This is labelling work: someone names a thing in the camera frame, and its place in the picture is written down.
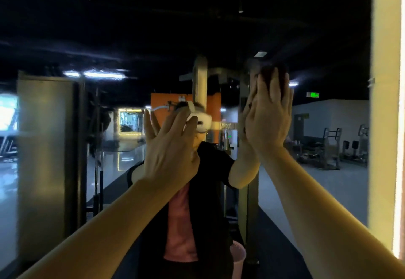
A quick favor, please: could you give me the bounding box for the person's right hand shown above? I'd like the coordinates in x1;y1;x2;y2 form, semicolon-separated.
244;67;294;160

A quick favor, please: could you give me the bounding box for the person's left hand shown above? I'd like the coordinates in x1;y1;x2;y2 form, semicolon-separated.
142;106;201;193

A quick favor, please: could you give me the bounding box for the dark brown cleaning cloth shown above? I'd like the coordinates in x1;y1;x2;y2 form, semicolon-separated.
258;64;291;88

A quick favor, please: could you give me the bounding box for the large wall mirror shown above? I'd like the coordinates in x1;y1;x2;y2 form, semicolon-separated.
0;0;405;279

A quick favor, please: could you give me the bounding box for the person's left forearm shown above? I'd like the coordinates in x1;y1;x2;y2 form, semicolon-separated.
19;177;175;279

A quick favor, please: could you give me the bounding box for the person's right forearm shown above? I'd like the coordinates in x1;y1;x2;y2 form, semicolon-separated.
261;149;405;279

